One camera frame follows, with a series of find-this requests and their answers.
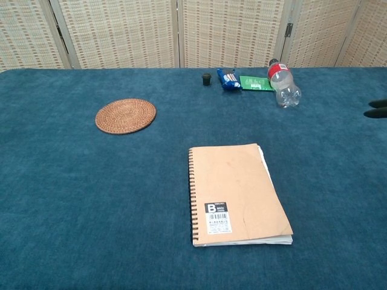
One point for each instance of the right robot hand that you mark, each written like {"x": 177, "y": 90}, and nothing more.
{"x": 378, "y": 111}

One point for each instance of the kraft spiral notebook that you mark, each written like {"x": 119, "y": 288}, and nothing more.
{"x": 239, "y": 187}

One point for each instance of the clear plastic bottle red label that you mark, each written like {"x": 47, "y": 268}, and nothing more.
{"x": 282, "y": 84}

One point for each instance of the green flat packet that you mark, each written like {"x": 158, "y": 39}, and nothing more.
{"x": 255, "y": 83}

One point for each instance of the blue cookie snack pack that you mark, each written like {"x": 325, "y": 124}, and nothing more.
{"x": 228, "y": 79}

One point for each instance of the small black cap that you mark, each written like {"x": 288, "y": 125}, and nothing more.
{"x": 206, "y": 79}

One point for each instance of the woven folding screen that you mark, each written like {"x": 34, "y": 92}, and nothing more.
{"x": 193, "y": 31}

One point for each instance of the round woven rattan coaster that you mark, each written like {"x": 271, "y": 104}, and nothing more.
{"x": 125, "y": 116}

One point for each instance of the blue tablecloth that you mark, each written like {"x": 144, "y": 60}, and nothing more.
{"x": 90, "y": 187}

